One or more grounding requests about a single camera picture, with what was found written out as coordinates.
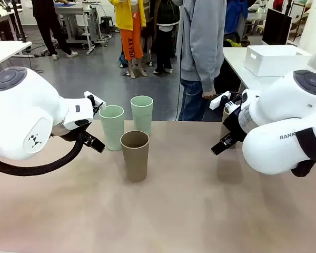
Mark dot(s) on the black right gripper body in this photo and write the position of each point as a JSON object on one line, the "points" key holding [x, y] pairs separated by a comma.
{"points": [[234, 124]]}

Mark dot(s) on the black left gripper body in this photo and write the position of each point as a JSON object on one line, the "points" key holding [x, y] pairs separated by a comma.
{"points": [[87, 138]]}

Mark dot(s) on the brown cup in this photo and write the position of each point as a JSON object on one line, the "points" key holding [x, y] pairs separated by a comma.
{"points": [[224, 126], [135, 163]]}

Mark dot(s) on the light green cup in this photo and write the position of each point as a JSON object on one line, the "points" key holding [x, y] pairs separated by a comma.
{"points": [[142, 118], [112, 131]]}

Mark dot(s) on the white plastic basket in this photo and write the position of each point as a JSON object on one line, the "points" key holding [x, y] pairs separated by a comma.
{"points": [[276, 64]]}

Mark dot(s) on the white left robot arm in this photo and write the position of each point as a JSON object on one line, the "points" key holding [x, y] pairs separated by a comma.
{"points": [[21, 105]]}

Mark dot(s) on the person's left forearm gray sleeve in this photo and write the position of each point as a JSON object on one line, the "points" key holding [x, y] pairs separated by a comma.
{"points": [[210, 73]]}

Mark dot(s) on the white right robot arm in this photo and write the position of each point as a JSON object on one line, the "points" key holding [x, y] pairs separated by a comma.
{"points": [[279, 147]]}

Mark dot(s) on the person's left hand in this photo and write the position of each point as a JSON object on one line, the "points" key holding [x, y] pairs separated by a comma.
{"points": [[208, 94]]}

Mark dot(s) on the long white table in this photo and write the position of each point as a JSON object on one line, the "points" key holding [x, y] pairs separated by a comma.
{"points": [[234, 63]]}

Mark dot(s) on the person in gray hoodie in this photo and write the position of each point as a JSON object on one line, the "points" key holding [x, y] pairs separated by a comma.
{"points": [[197, 39]]}

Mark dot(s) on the black monitor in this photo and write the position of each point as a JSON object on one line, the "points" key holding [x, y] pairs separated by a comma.
{"points": [[276, 26]]}

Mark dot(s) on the person in blue jacket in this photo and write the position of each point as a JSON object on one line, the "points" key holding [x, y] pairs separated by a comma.
{"points": [[234, 15]]}

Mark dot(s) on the person in black dress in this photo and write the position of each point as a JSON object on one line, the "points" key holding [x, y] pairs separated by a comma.
{"points": [[163, 34]]}

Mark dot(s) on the dark metal stool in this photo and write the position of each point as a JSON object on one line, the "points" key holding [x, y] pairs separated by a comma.
{"points": [[106, 21]]}

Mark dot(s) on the white side table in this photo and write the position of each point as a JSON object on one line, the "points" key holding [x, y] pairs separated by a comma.
{"points": [[5, 51]]}

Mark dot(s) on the person in yellow jacket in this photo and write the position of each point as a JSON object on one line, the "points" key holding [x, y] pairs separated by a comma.
{"points": [[130, 26]]}

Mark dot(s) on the person in black clothes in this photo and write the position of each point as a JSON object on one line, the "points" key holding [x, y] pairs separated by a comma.
{"points": [[48, 23]]}

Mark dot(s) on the gray workshop desk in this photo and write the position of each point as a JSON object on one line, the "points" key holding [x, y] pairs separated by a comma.
{"points": [[76, 10]]}

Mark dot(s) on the black stand pole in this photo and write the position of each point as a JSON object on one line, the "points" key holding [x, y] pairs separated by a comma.
{"points": [[18, 21]]}

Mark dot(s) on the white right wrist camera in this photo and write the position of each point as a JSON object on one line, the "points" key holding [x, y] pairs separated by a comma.
{"points": [[218, 101]]}

